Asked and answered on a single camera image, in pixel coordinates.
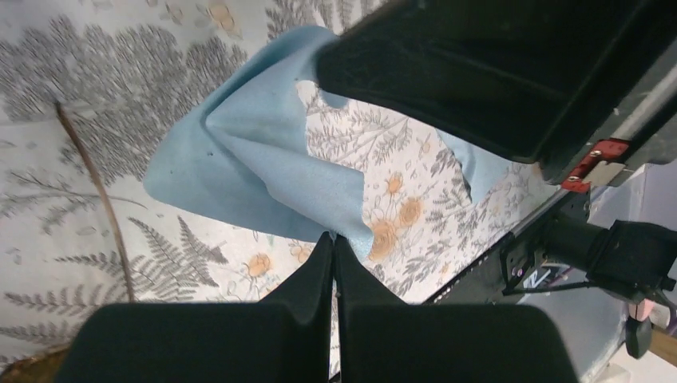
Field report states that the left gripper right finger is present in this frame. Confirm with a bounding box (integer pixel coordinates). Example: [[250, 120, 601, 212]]
[[334, 236, 578, 382]]

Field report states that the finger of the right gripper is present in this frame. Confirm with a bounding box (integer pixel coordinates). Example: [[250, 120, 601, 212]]
[[317, 1, 676, 163]]

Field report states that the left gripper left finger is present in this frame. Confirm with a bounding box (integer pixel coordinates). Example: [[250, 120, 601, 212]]
[[56, 233, 334, 382]]

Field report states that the small light blue cloth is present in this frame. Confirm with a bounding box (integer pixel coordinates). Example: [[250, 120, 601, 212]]
[[142, 25, 514, 261]]

